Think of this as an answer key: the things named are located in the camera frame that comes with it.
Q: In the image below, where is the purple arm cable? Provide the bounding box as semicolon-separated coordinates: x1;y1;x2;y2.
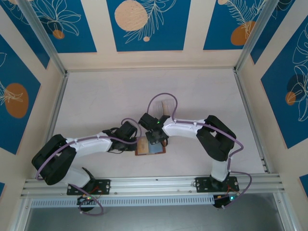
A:
35;117;141;216
146;92;253;209

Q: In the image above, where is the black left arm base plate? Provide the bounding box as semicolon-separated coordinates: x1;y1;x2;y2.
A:
66;179;111;195

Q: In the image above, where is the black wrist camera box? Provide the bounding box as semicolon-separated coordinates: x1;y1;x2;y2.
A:
139;112;159;128
119;121;138;139

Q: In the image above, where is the grey slotted cable duct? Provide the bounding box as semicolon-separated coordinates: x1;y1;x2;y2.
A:
30;194;215;208

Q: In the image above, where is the black controller box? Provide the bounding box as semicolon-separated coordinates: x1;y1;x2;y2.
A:
77;195;96;213
213;194;239;210

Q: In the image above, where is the aluminium frame post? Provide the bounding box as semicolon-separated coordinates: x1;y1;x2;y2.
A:
233;0;296;74
17;0;70;77

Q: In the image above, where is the black right controller box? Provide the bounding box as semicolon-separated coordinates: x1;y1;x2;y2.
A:
213;194;239;210

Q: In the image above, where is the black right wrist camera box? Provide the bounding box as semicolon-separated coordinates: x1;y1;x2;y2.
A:
139;112;159;128

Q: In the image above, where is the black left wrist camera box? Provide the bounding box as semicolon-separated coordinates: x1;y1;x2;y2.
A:
119;121;138;139

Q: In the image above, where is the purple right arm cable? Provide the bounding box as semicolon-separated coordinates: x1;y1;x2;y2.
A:
146;92;253;209

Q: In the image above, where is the tan credit card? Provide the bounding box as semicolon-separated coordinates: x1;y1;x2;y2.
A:
137;137;149;154
161;101;171;116

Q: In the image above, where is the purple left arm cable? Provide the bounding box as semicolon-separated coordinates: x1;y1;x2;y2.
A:
35;117;141;216

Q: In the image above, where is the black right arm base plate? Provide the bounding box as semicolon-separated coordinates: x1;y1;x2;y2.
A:
195;176;240;193

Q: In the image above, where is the blue credit card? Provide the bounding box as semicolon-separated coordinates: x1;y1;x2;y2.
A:
148;143;164;154

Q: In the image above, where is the black left controller box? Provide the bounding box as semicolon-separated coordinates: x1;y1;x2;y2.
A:
77;195;96;213

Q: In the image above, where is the aluminium table side rail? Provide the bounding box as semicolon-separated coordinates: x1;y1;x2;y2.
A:
35;72;70;179
233;68;270;174

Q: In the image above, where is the aluminium frame leg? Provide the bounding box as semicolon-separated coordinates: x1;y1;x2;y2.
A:
9;196;32;231
273;192;295;231

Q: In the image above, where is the clear acrylic card stand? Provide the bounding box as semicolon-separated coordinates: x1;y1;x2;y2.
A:
154;98;176;116

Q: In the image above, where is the grey sheet metal panel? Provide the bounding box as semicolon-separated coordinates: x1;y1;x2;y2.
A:
24;206;289;231

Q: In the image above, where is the brown leather card holder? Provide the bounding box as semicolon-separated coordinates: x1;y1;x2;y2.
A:
134;136;169;156

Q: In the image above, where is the wide aluminium base rail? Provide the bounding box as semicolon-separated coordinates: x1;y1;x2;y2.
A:
20;173;286;198

